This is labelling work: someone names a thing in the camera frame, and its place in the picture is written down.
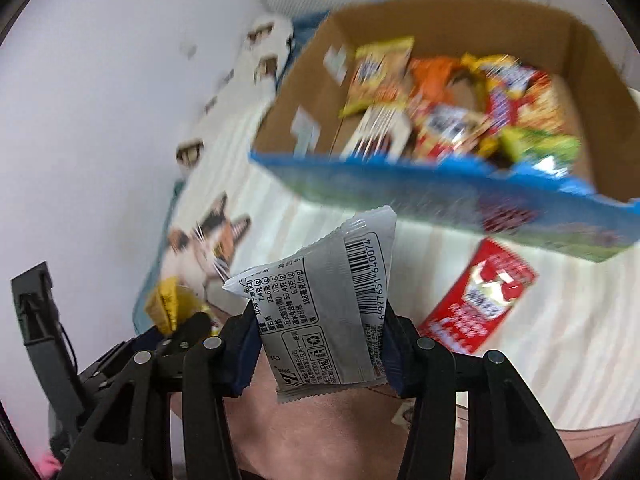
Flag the clear yellow nut packet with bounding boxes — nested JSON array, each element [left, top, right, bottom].
[[340, 36, 416, 118]]

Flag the cardboard box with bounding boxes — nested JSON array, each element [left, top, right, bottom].
[[249, 0, 640, 263]]

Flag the green candy packet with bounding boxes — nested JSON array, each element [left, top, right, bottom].
[[500, 127, 583, 176]]

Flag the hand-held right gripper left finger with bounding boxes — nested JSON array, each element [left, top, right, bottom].
[[60, 305, 262, 480]]

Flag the grey silver snack packet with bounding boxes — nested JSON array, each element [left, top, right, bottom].
[[222, 206, 398, 405]]

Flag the blue bed sheet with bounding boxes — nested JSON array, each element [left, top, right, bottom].
[[290, 10, 331, 56]]

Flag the cat printed blanket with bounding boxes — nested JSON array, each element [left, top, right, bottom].
[[132, 87, 640, 480]]

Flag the long bear print pillow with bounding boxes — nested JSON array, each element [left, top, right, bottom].
[[175, 12, 296, 176]]

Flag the white chocolate cookie packet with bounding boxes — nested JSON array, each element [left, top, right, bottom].
[[345, 105, 413, 161]]

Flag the plain yellow snack packet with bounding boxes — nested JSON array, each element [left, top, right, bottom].
[[144, 277, 221, 336]]

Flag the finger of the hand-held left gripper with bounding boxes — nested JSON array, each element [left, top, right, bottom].
[[170, 311, 213, 348], [132, 327, 168, 356]]

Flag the orange panda snack packet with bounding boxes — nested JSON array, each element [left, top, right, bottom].
[[412, 102, 493, 161]]

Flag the large yellow noodle packet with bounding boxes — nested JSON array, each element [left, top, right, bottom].
[[460, 52, 571, 136]]

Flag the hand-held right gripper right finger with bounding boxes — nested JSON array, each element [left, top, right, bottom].
[[382, 311, 581, 480]]

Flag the tall red snack packet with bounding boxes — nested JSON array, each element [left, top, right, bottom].
[[417, 237, 540, 356]]

